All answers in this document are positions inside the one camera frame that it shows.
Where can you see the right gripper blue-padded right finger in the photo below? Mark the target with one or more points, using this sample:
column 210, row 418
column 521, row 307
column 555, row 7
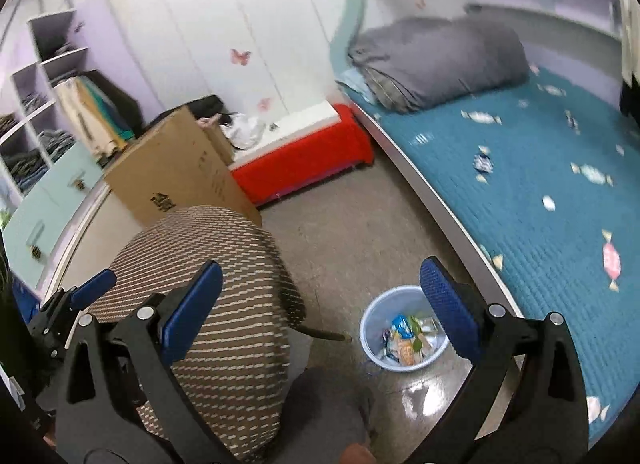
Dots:
column 524, row 400

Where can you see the hanging clothes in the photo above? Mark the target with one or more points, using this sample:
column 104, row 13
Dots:
column 104, row 117

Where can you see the red white low bench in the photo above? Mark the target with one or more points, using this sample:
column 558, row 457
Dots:
column 306, row 161

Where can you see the trash pile in bin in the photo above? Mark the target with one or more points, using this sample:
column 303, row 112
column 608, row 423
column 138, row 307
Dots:
column 410, row 340

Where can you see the grey folded blanket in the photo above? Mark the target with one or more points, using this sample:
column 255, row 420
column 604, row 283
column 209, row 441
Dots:
column 420, row 63

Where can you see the teal bed headboard frame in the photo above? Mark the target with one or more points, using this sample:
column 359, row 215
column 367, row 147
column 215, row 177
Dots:
column 346, row 32

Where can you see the grey trouser knee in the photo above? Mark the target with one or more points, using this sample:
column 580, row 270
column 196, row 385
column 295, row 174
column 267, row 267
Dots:
column 326, row 418

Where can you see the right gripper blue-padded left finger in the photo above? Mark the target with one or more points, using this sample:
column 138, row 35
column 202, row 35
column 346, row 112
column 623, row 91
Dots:
column 119, row 401

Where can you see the brown polka dot tablecloth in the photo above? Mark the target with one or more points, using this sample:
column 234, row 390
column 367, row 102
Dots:
column 235, row 371

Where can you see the large cardboard box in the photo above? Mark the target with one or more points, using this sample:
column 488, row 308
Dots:
column 173, row 166

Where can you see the white plastic bag on bench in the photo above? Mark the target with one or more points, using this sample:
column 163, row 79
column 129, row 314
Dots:
column 242, row 131

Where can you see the light blue trash bin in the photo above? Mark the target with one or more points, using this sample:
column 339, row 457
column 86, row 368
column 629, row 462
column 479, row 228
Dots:
column 404, row 300

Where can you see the teal drawer cabinet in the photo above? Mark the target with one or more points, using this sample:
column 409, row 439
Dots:
column 34, row 230

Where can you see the teal bed mattress cover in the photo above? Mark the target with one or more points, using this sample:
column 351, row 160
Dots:
column 545, row 178

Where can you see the white open shelf unit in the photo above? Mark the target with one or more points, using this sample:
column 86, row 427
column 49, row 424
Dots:
column 35, row 133

